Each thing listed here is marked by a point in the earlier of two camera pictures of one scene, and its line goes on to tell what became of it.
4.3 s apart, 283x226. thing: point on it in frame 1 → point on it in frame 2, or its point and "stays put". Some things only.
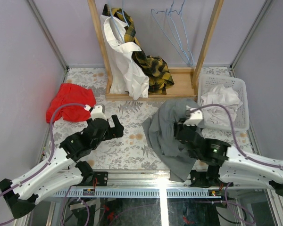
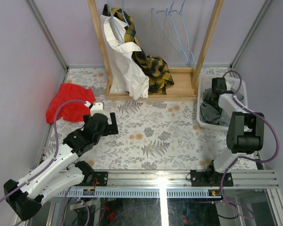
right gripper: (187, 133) → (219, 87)
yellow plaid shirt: (157, 73) stays put
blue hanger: (123, 13) stays put
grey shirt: (161, 128) → (210, 111)
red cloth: (70, 93) stays put
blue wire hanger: (184, 33) stays put
